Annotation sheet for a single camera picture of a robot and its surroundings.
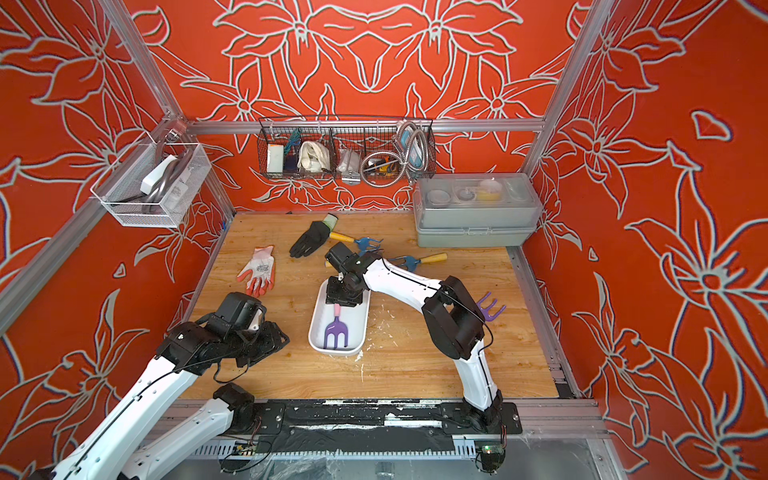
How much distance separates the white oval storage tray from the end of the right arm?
3cm

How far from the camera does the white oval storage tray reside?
0.82m

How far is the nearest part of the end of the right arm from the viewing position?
66 cm
